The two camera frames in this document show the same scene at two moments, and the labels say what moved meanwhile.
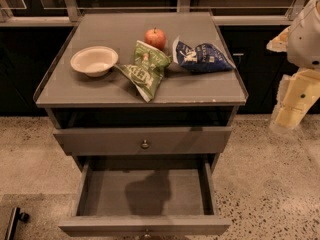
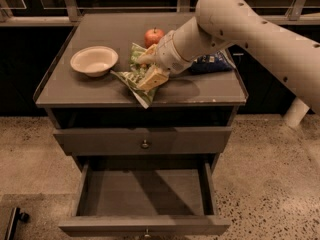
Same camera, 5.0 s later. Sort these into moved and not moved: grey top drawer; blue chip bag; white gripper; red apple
Moved: white gripper
Not moved: blue chip bag; red apple; grey top drawer
